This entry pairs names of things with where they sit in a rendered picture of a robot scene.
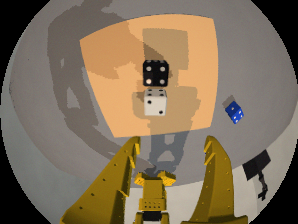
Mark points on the white die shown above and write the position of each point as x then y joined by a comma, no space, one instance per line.
155,102

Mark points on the blue die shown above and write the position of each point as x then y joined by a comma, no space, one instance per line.
235,112

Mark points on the orange mat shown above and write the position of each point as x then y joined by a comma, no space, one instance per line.
114,58

